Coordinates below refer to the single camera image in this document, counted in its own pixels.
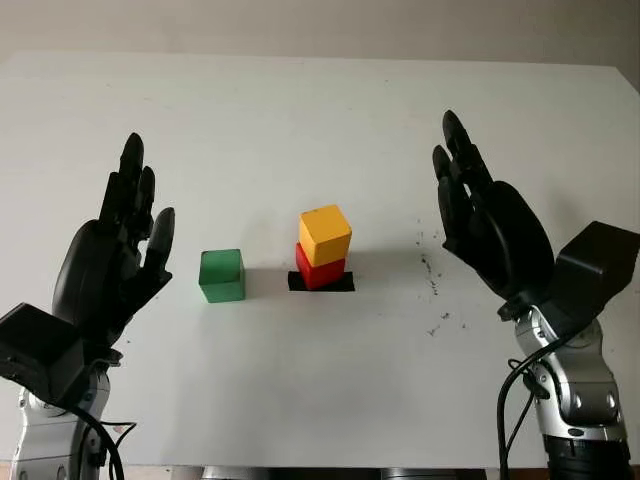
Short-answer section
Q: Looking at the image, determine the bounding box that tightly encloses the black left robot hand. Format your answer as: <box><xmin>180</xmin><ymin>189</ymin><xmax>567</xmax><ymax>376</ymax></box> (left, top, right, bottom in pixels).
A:
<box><xmin>51</xmin><ymin>131</ymin><xmax>177</xmax><ymax>352</ymax></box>

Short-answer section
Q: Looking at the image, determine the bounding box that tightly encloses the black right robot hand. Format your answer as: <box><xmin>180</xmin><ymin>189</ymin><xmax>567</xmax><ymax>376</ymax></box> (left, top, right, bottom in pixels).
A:
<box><xmin>431</xmin><ymin>109</ymin><xmax>558</xmax><ymax>312</ymax></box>

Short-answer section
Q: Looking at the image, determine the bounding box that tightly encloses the green wooden block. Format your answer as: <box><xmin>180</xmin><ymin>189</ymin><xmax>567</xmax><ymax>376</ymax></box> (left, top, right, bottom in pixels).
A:
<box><xmin>198</xmin><ymin>247</ymin><xmax>247</xmax><ymax>304</ymax></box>

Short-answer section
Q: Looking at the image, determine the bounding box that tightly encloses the yellow wooden block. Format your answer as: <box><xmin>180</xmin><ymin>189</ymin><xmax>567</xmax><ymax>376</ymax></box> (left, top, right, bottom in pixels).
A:
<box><xmin>297</xmin><ymin>204</ymin><xmax>354</xmax><ymax>267</ymax></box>

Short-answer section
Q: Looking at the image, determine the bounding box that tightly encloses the red wooden block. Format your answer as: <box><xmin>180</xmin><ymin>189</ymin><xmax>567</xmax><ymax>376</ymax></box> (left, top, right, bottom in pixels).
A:
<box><xmin>294</xmin><ymin>241</ymin><xmax>348</xmax><ymax>292</ymax></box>

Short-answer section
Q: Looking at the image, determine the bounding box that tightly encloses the black tape patch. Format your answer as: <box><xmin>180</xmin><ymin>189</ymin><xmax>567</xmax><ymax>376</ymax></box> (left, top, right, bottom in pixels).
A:
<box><xmin>287</xmin><ymin>270</ymin><xmax>357</xmax><ymax>293</ymax></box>

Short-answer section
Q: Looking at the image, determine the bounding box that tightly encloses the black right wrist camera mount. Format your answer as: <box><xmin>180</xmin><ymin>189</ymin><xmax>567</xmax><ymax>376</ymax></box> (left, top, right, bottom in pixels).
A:
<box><xmin>536</xmin><ymin>220</ymin><xmax>640</xmax><ymax>347</ymax></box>

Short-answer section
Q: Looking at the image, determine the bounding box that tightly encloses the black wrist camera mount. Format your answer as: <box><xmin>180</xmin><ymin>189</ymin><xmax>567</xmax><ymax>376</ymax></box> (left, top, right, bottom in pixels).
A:
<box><xmin>536</xmin><ymin>220</ymin><xmax>640</xmax><ymax>347</ymax></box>
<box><xmin>0</xmin><ymin>301</ymin><xmax>87</xmax><ymax>404</ymax></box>

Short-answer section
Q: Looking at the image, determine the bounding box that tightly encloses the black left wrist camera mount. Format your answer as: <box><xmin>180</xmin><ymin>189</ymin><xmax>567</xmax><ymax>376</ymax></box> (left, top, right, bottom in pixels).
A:
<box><xmin>0</xmin><ymin>301</ymin><xmax>87</xmax><ymax>404</ymax></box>

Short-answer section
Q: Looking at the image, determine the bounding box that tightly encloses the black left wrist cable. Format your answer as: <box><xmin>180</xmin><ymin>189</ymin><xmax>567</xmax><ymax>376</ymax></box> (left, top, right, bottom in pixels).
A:
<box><xmin>63</xmin><ymin>403</ymin><xmax>139</xmax><ymax>480</ymax></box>

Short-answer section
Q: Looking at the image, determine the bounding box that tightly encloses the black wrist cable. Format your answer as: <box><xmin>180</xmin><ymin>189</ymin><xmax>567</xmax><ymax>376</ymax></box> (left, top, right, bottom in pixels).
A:
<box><xmin>496</xmin><ymin>339</ymin><xmax>576</xmax><ymax>480</ymax></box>
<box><xmin>63</xmin><ymin>403</ymin><xmax>139</xmax><ymax>480</ymax></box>

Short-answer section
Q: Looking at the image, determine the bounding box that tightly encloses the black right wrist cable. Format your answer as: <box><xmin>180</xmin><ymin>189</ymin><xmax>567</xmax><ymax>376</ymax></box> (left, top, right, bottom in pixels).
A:
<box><xmin>496</xmin><ymin>339</ymin><xmax>576</xmax><ymax>480</ymax></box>

